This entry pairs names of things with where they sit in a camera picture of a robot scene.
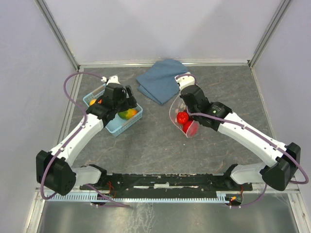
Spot red bell pepper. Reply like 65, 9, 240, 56
176, 112, 189, 125

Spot clear zip top bag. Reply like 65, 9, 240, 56
169, 95, 199, 138

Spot bright red apple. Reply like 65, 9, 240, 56
182, 120, 199, 137

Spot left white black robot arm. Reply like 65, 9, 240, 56
36, 83, 137, 196

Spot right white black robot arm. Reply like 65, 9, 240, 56
180, 84, 301, 191

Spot green orange mango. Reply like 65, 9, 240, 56
118, 108, 138, 120

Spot light blue plastic basket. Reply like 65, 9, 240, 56
83, 84, 143, 137

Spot small yellow orange fruit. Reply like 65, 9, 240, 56
89, 99, 96, 106

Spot blue folded cloth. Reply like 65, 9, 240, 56
136, 59, 189, 105

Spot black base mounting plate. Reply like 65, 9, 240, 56
93, 173, 253, 200

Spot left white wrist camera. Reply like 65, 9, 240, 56
101, 75, 120, 85

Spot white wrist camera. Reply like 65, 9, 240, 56
175, 73, 196, 91
101, 75, 120, 85

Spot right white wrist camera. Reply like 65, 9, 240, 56
175, 73, 196, 91

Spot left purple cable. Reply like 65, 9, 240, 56
40, 72, 133, 209

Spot purple cable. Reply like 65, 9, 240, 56
40, 72, 133, 209
175, 74, 309, 208

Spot light blue cable duct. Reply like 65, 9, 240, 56
46, 190, 234, 202

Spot aluminium frame profiles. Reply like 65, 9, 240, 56
23, 0, 311, 233

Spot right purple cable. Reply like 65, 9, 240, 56
175, 74, 309, 208

